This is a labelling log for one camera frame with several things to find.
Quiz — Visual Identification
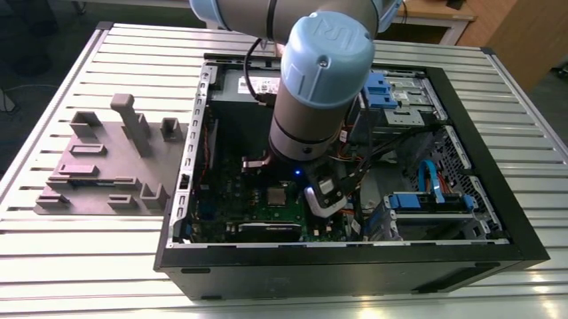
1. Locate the CPU with silver top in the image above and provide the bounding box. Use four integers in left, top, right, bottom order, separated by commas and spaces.
267, 187, 288, 205

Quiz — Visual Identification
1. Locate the green motherboard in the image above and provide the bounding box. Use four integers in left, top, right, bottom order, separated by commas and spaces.
190, 156, 351, 242

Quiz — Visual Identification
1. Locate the grey power supply unit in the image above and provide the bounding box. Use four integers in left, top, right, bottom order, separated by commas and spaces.
207, 70, 282, 157

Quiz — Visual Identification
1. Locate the black graphics card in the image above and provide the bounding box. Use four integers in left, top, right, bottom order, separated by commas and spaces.
224, 221, 302, 243

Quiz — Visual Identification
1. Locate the hard disk in blue carrier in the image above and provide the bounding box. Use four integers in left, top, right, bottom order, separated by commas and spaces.
383, 191, 474, 214

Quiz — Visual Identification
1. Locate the black PC case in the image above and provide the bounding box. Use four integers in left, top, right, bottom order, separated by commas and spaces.
152, 51, 550, 300

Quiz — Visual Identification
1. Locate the metal drive bay cage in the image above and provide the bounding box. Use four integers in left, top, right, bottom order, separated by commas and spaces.
347, 69, 448, 144

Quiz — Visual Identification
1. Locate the blue plastic disk carrier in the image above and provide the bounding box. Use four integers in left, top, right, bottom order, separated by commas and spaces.
366, 72, 393, 94
366, 90, 398, 109

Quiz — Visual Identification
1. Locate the metal disk bay cage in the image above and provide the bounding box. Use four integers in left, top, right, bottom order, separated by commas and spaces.
361, 199, 509, 242

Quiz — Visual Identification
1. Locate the grey printed parts rack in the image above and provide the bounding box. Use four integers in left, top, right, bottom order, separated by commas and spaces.
33, 93, 190, 216

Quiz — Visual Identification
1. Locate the RAM stick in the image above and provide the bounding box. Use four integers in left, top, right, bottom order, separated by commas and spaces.
69, 179, 133, 187

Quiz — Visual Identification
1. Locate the wooden desk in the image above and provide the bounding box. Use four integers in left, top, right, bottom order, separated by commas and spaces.
398, 0, 480, 47

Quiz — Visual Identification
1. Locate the wooden cabinet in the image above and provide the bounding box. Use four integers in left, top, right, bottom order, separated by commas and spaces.
456, 0, 568, 96

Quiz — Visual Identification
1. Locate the wrist camera on printed mount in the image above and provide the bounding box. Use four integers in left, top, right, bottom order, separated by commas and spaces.
242, 154, 271, 173

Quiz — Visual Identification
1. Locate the coloured power wire bundle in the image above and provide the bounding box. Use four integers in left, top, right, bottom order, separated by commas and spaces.
334, 148, 363, 163

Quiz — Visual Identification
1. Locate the black wire bundle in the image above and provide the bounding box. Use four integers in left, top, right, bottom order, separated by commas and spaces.
350, 124, 445, 180

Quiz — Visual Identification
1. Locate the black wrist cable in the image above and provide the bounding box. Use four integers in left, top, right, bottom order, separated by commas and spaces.
242, 37, 279, 108

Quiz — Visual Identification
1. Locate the blue data wire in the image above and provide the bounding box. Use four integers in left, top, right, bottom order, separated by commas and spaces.
415, 159, 445, 204

